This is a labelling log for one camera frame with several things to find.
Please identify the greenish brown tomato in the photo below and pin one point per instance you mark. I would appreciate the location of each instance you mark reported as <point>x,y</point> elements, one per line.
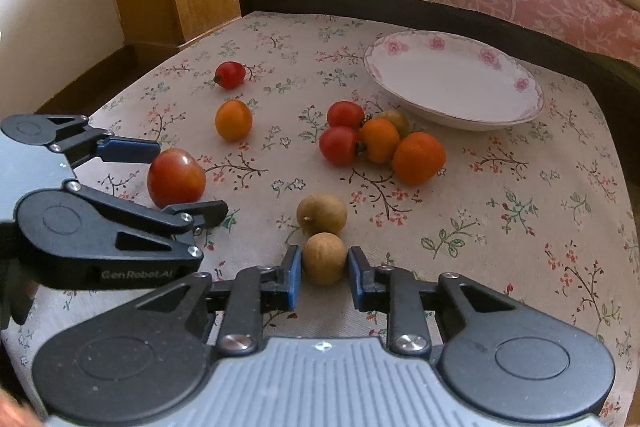
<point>398,119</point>

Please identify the small orange tomato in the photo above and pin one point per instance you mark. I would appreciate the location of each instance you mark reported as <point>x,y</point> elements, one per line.
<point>233,121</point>

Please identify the white floral plate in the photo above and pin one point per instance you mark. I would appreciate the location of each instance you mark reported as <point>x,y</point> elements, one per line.
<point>455,81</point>

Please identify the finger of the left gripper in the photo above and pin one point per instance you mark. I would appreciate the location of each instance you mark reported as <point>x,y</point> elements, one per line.
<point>87,240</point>
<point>73,137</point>

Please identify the large orange tangerine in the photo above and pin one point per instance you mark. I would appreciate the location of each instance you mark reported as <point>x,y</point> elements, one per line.
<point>418,158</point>

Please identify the floral tablecloth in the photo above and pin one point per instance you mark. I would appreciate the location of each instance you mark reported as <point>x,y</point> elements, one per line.
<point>539,212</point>

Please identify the red tomato cluster front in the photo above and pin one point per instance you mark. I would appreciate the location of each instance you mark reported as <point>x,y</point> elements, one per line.
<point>339,145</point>

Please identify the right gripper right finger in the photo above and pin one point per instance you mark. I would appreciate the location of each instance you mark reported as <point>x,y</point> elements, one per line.
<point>499,357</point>

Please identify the large red tomato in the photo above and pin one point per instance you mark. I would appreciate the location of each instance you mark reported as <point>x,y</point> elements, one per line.
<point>175,177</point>

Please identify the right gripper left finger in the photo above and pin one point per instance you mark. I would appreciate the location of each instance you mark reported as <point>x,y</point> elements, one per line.
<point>143,360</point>

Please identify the red tomato cluster back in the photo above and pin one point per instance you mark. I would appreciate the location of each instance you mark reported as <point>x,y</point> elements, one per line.
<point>345,114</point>

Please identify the red tomato cluster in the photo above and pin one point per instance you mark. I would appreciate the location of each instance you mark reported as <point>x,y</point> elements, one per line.
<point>339,145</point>
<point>345,114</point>

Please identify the small red cherry tomato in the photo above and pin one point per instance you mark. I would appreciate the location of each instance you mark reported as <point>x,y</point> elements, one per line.
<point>229,75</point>

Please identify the brown longan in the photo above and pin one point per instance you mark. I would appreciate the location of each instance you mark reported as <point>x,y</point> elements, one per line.
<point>321,212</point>
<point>324,258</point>

